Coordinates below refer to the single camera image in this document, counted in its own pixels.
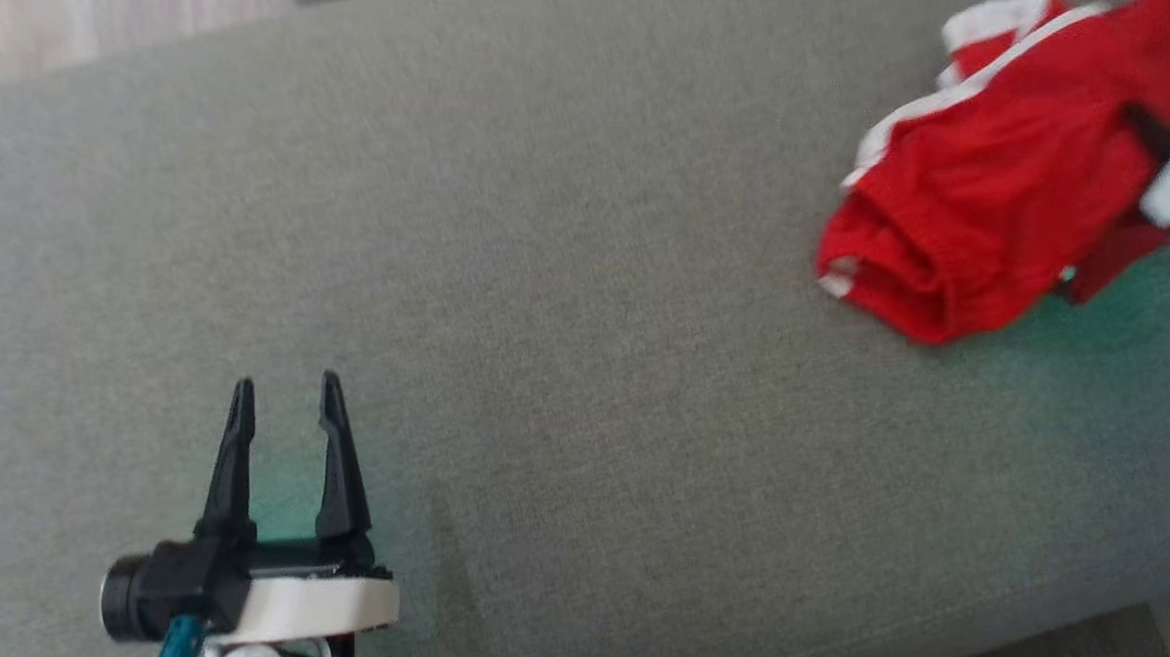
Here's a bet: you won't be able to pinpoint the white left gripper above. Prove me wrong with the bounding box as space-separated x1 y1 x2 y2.
187 366 403 647

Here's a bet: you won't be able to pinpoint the red shirt with white sleeves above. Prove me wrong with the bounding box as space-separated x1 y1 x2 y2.
933 0 1170 312

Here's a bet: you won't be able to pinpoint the red shorts with white trim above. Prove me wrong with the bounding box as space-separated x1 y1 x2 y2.
801 0 1170 353

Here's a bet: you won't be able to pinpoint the large grey sofa seat cushion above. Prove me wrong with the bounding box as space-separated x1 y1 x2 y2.
0 0 1170 657

